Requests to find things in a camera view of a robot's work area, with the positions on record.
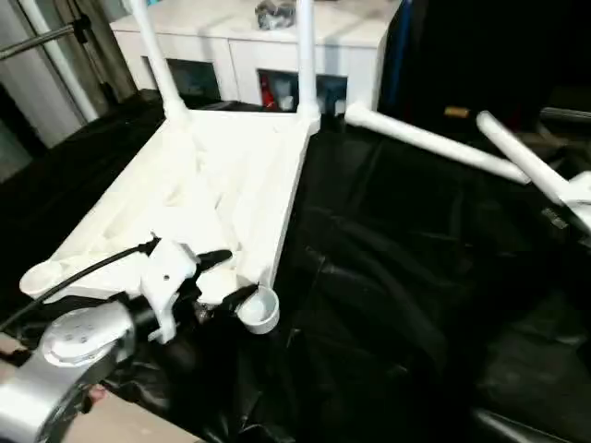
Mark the white plastic table top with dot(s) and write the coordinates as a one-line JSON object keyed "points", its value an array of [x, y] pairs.
{"points": [[212, 175]]}

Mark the black plastic mat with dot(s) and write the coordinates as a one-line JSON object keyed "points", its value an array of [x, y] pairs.
{"points": [[416, 295]]}

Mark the black tall cabinet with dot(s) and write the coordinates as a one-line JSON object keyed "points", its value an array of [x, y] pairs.
{"points": [[489, 51]]}

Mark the black flat device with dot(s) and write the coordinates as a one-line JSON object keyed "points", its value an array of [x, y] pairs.
{"points": [[568, 115]]}

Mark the small yellow label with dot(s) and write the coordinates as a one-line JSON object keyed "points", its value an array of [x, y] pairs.
{"points": [[457, 113]]}

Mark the grey curtain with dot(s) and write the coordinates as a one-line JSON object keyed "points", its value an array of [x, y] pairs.
{"points": [[102, 55]]}

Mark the grey metal pole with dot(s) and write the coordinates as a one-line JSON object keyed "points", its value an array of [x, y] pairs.
{"points": [[42, 41]]}

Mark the grey bundle on cabinet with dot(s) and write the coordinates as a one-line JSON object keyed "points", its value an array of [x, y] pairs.
{"points": [[275, 14]]}

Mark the white cabinet with glass doors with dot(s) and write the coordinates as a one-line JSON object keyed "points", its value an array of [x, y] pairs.
{"points": [[212, 32]]}

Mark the white plastic table leg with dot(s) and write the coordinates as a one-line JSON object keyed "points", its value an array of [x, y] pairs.
{"points": [[434, 143], [307, 55], [531, 161], [157, 55]]}

